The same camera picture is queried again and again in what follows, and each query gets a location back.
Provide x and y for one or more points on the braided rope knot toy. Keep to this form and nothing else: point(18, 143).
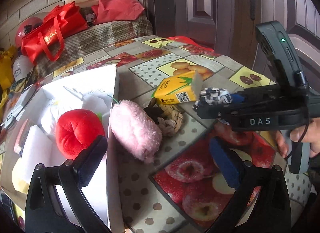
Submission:
point(166, 116)

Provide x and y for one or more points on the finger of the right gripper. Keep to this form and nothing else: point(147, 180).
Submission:
point(235, 98)
point(216, 112)

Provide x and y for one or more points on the red safety helmet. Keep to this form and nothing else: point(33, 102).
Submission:
point(25, 28)

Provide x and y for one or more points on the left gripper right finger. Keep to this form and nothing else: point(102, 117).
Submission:
point(271, 212)

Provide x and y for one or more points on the person right hand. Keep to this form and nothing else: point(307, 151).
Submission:
point(311, 136)

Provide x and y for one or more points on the small white wireless charger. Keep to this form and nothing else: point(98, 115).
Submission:
point(11, 117)

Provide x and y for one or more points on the black white spotted cloth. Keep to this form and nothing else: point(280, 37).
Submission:
point(213, 96)

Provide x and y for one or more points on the red tote bag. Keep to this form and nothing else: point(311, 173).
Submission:
point(49, 38)

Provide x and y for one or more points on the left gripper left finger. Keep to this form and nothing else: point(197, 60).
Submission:
point(44, 211)

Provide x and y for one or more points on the yellow shopping bag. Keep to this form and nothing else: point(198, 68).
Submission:
point(7, 59)

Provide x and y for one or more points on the fruit pattern tablecloth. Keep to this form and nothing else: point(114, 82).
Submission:
point(182, 189)

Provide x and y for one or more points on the red plastic bag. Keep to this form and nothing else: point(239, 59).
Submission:
point(114, 10)

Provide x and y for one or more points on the red plush apple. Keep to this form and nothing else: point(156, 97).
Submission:
point(76, 130)

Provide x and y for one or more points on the pink plush toy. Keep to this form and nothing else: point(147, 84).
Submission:
point(135, 130)

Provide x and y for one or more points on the white safety helmet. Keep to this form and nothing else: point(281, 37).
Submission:
point(21, 67)

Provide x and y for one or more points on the yellow sponge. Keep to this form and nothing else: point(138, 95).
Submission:
point(19, 177)

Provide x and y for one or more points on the pink tissue pack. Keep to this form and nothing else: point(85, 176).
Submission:
point(21, 138)

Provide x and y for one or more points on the white shallow box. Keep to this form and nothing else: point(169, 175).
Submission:
point(60, 163)

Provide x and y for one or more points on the white foam block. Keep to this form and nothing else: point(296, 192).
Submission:
point(38, 148)

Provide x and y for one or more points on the yellow tissue pack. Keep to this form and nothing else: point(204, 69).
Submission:
point(180, 88)

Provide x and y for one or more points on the plaid covered bench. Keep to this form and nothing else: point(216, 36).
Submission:
point(93, 39)

